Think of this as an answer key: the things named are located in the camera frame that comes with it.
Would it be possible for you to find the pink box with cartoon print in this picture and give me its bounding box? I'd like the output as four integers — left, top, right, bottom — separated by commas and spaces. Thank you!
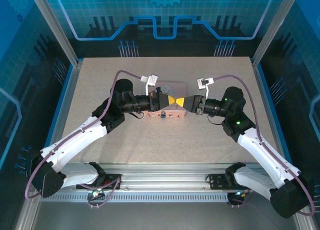
146, 81, 188, 120

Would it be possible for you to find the black connector hub with LEDs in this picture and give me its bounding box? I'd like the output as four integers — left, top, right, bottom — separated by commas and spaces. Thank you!
227, 189, 250, 203
89, 188, 105, 199

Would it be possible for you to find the aluminium table side rail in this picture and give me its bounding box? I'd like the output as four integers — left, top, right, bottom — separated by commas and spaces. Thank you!
41, 60, 84, 172
250, 59, 289, 172

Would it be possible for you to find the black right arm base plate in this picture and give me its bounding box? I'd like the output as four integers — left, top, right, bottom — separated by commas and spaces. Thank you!
208, 173, 238, 190

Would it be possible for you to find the long aluminium base rail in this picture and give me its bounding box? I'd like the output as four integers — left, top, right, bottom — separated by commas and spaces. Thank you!
32, 162, 300, 196

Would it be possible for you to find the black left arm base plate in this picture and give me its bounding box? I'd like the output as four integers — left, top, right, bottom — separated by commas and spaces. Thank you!
76, 173, 123, 190

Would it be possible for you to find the aluminium frame post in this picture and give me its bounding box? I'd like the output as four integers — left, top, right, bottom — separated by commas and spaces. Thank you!
26, 0, 84, 67
250, 0, 303, 67

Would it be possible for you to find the grey slotted cable duct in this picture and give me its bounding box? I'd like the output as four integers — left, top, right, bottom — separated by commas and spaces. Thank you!
39, 193, 232, 203

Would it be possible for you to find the grey metal base plate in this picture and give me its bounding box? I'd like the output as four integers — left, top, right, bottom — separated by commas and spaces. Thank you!
18, 199, 305, 230

